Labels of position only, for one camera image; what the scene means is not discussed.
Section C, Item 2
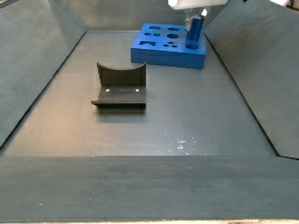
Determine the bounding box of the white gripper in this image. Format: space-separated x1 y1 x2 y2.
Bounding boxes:
168 0 228 32

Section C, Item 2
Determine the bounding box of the blue star prism object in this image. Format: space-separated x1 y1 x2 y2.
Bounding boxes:
186 16 203 50

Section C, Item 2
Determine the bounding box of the dark curved fixture stand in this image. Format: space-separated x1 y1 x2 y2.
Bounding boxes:
91 64 147 108

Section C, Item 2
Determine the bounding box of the blue shape sorter block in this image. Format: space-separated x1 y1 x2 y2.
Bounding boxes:
131 23 206 69

